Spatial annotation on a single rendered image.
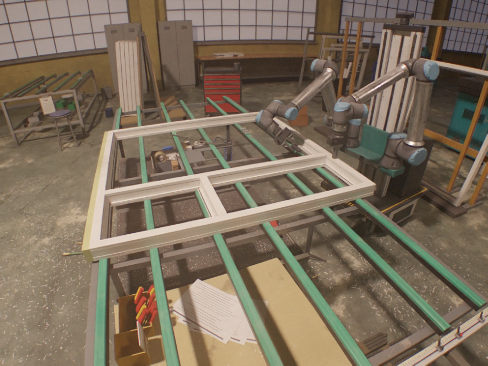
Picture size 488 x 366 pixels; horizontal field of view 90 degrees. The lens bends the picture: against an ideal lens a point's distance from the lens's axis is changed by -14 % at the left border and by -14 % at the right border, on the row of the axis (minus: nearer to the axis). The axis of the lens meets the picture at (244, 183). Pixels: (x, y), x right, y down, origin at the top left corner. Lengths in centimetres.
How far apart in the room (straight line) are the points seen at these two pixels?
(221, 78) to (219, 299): 447
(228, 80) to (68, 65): 540
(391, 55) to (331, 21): 830
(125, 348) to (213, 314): 38
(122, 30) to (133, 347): 808
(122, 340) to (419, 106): 212
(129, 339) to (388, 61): 255
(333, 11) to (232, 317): 1034
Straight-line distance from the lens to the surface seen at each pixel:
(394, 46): 260
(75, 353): 214
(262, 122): 198
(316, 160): 187
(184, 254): 127
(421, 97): 213
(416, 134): 221
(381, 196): 280
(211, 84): 536
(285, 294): 134
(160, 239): 123
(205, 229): 124
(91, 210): 148
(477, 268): 299
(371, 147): 269
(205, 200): 147
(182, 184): 158
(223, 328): 123
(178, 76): 880
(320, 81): 215
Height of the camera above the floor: 169
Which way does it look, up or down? 30 degrees down
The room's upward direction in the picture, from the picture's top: straight up
